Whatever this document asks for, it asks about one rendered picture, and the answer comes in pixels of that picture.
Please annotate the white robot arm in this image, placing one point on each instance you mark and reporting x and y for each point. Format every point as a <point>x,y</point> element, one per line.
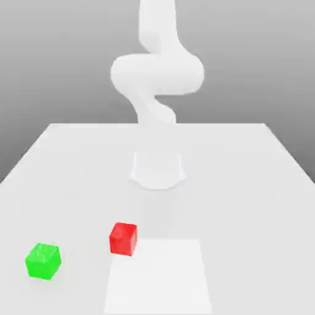
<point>157,73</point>

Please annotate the small red cube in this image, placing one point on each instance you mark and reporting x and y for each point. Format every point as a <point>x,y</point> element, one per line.
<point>122,239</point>

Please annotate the small green cube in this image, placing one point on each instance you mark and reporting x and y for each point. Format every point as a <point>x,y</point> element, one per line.
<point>43,261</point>

